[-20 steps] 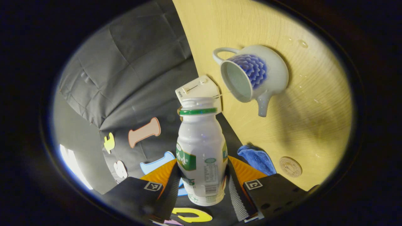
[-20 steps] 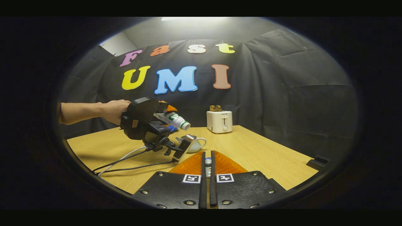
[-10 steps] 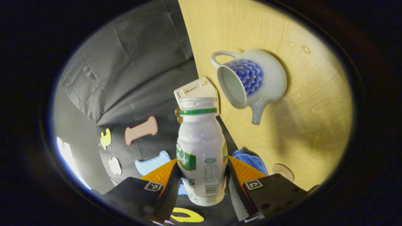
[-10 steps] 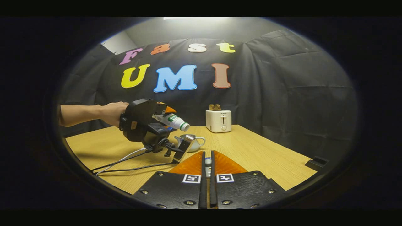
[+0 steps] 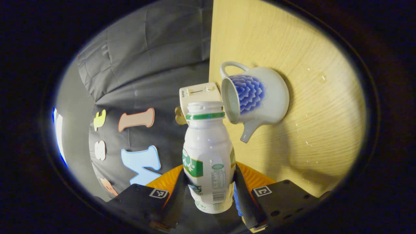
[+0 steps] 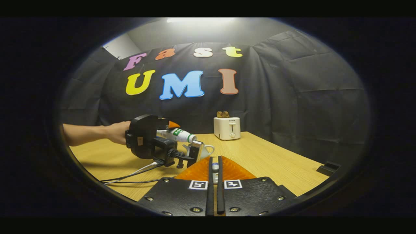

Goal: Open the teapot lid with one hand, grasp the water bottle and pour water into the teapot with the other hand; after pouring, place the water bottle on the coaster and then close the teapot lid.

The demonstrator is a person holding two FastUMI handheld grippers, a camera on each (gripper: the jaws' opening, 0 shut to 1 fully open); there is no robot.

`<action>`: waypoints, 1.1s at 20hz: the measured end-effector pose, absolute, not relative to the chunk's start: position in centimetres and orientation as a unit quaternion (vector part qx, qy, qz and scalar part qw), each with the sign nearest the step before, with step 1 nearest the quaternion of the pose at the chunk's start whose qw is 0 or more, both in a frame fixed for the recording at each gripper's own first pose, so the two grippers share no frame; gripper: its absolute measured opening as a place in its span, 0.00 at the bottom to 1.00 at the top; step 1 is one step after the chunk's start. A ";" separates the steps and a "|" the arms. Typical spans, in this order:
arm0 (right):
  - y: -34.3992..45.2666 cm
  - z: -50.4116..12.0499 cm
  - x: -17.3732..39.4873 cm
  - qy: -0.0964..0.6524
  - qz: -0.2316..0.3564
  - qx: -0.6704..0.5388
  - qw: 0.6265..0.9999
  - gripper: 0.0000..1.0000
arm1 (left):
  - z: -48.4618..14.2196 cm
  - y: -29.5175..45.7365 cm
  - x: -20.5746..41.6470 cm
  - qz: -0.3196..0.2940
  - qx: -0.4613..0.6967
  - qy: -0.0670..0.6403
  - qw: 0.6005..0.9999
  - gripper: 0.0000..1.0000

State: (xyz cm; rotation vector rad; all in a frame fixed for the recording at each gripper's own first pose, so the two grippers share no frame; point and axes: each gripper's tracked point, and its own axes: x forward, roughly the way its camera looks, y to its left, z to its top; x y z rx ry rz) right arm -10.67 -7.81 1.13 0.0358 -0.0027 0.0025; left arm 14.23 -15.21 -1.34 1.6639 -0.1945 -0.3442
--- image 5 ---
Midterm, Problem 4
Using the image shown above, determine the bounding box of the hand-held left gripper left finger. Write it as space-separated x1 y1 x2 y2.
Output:
107 164 189 233

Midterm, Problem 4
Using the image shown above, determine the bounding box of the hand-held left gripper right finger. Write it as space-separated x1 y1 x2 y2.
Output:
234 162 332 233

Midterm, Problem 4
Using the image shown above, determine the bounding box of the white plastic water bottle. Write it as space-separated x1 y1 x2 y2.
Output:
182 101 236 214

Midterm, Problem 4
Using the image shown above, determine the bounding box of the white blue-patterned teacup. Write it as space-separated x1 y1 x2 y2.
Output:
220 61 290 144

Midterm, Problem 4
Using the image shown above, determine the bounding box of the toasted bread slice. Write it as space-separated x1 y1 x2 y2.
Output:
175 106 188 125

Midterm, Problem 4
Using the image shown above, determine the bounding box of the white toaster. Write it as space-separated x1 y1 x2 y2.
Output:
179 82 223 121

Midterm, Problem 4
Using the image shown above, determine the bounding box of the black backdrop cloth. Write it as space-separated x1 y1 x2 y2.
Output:
77 0 214 199

